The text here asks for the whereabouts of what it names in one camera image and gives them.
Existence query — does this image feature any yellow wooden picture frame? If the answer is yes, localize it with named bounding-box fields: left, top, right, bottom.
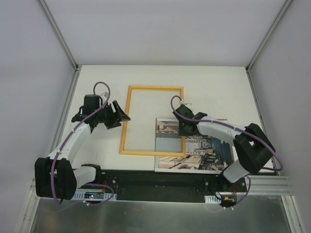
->
left=119, top=84, right=187, bottom=157

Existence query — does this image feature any street photo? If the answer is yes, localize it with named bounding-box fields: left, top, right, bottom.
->
left=155, top=118, right=234, bottom=174

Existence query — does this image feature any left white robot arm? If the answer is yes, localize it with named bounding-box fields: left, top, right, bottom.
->
left=35, top=94, right=130, bottom=200

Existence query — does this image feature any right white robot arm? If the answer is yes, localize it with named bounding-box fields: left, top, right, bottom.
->
left=173, top=104, right=276, bottom=192

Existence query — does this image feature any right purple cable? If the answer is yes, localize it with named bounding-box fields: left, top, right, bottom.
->
left=171, top=95, right=284, bottom=214

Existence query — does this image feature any purple cable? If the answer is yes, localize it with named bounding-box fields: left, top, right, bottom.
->
left=171, top=95, right=284, bottom=214
left=49, top=82, right=115, bottom=214

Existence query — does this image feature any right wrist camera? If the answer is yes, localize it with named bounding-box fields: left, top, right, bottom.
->
left=179, top=99, right=193, bottom=108

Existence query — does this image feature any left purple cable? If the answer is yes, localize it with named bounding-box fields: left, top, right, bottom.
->
left=49, top=82, right=115, bottom=214

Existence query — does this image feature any left aluminium corner post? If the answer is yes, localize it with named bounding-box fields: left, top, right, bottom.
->
left=37, top=0, right=82, bottom=71

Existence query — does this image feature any aluminium corner post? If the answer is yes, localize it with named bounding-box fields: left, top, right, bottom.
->
left=37, top=0, right=82, bottom=71
left=245, top=0, right=294, bottom=72

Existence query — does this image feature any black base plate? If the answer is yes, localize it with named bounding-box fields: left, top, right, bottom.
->
left=92, top=170, right=246, bottom=203

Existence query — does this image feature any right white cable duct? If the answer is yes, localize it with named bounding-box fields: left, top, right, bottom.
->
left=205, top=195, right=222, bottom=204

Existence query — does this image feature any white cable duct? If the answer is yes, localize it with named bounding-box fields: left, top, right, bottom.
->
left=71, top=191, right=117, bottom=201
left=205, top=195, right=222, bottom=204

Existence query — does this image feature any left white cable duct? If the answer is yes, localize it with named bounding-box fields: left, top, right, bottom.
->
left=71, top=191, right=117, bottom=201

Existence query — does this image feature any right aluminium corner post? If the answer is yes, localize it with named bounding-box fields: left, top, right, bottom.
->
left=245, top=0, right=294, bottom=72

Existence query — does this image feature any aluminium front rail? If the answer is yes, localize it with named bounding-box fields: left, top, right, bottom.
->
left=31, top=177, right=294, bottom=195

